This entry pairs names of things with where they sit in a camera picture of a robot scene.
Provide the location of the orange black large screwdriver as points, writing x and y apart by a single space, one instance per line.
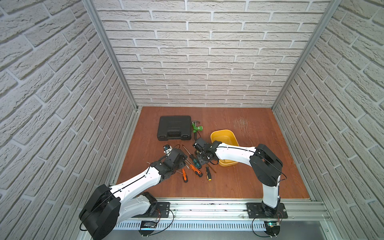
196 171

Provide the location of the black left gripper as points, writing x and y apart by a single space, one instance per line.
179 159

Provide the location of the yellow black phillips screwdriver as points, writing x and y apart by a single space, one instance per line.
208 172

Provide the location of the right controller board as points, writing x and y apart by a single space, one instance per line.
272 228

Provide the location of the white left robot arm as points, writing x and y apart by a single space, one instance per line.
108 206

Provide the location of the left controller board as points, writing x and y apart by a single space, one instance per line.
147 228

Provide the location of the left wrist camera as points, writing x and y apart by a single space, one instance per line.
167 149

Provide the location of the small orange screwdriver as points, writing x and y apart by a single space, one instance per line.
184 174

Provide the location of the green black large screwdriver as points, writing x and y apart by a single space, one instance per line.
193 158

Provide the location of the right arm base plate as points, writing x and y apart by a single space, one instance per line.
262 211

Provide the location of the aluminium frame post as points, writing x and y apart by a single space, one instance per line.
98 24
320 27

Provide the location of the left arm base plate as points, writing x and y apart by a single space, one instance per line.
160 210

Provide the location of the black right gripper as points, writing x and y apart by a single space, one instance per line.
200 161

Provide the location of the controller board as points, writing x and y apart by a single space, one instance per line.
147 228
272 228

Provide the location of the aluminium frame post left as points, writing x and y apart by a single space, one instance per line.
98 24

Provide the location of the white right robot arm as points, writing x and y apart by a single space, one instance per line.
265 164

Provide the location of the aluminium front rail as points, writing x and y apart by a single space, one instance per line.
211 209

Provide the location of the aluminium frame post right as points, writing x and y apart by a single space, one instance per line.
320 27

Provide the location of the black plastic tool case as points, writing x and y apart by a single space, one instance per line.
174 128

